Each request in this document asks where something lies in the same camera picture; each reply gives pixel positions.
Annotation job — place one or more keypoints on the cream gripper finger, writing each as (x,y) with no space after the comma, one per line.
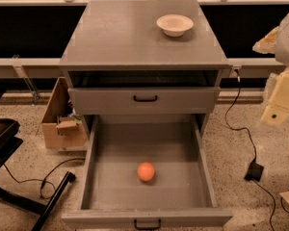
(277,109)
(267,44)

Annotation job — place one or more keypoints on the orange fruit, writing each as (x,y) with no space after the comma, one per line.
(146,171)

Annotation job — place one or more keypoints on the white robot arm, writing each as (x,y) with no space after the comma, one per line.
(277,43)

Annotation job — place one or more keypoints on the closed grey middle drawer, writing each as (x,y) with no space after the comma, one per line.
(119,101)

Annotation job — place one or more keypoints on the grey drawer cabinet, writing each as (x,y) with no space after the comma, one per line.
(117,44)

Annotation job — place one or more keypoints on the open grey bottom drawer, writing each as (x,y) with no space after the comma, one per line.
(112,195)

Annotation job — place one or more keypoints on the black power adapter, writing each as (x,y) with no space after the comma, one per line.
(254,172)

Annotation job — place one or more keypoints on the white bowl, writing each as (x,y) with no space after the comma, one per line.
(174,25)

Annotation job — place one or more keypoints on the cardboard box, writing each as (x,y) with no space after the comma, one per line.
(60,128)

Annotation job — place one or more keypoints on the black stand leg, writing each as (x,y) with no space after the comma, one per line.
(47,209)

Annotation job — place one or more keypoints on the black tray cart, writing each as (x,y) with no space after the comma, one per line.
(8,145)

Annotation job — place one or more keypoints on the black middle drawer handle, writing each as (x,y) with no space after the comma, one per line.
(139,99)

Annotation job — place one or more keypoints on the black drawer handle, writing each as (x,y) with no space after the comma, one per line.
(139,99)
(147,226)

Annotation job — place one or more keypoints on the black bottom drawer handle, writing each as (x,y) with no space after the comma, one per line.
(147,226)

